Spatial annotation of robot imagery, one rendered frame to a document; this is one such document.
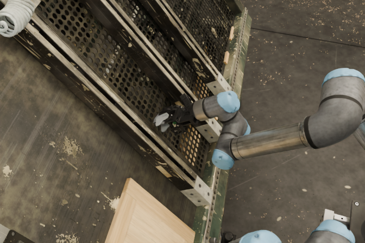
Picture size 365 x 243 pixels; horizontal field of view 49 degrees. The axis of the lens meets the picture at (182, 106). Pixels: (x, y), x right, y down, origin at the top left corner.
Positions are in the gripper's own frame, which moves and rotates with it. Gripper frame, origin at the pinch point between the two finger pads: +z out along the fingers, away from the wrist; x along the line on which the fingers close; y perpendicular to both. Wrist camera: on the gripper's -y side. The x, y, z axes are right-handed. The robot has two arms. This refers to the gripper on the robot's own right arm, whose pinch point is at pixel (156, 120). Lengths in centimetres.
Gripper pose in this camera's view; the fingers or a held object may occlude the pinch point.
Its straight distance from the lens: 156.2
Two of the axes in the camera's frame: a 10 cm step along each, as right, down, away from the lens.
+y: -2.1, 7.2, -6.6
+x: 5.6, 6.4, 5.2
